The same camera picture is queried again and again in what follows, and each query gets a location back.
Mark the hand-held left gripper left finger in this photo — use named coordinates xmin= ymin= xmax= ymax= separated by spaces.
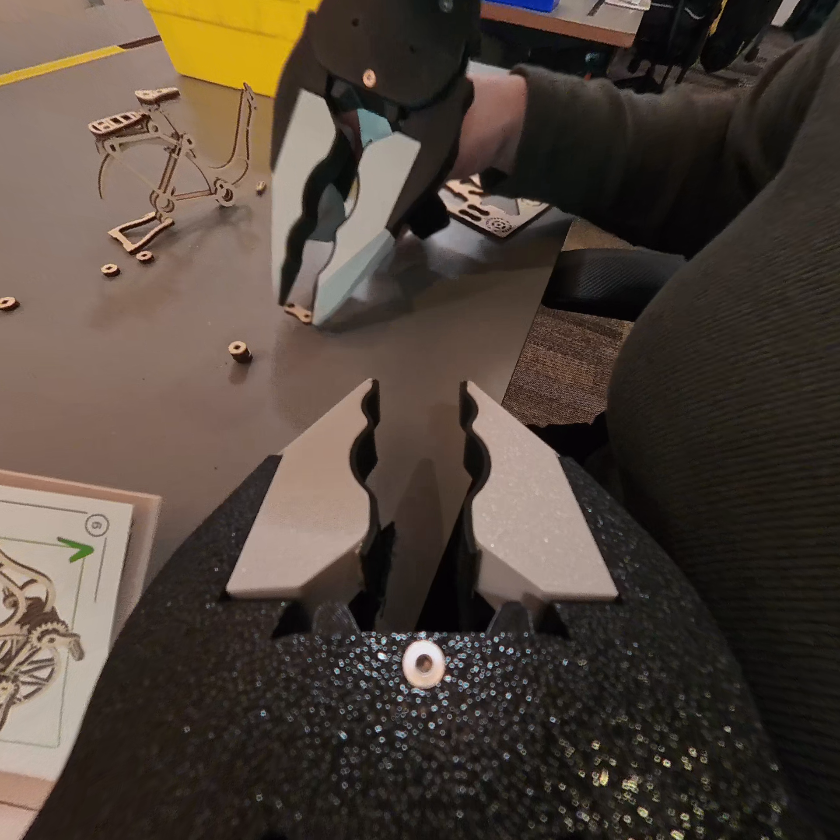
xmin=225 ymin=378 xmax=383 ymax=603

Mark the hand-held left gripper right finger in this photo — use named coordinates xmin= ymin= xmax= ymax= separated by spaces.
xmin=458 ymin=379 xmax=620 ymax=610

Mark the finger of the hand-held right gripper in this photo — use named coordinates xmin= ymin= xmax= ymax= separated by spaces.
xmin=271 ymin=87 xmax=362 ymax=308
xmin=314 ymin=128 xmax=422 ymax=327

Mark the wooden gear parts sheet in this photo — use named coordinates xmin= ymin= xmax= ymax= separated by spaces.
xmin=438 ymin=171 xmax=553 ymax=240

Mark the person's right hand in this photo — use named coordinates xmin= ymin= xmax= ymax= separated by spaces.
xmin=451 ymin=71 xmax=530 ymax=183

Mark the yellow plastic bin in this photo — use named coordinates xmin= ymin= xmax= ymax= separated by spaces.
xmin=142 ymin=0 xmax=324 ymax=98

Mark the long wooden desk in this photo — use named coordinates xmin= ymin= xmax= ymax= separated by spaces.
xmin=481 ymin=0 xmax=645 ymax=48

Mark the person's dark clothed body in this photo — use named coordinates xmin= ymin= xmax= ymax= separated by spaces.
xmin=605 ymin=164 xmax=840 ymax=840

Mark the illustrated instruction booklet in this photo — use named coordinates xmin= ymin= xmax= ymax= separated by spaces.
xmin=0 ymin=468 xmax=163 ymax=783

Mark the black mesh chair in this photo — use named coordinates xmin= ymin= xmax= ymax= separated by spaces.
xmin=541 ymin=248 xmax=686 ymax=324

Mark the wooden bicycle frame model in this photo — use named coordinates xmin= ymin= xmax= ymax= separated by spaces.
xmin=87 ymin=82 xmax=258 ymax=257

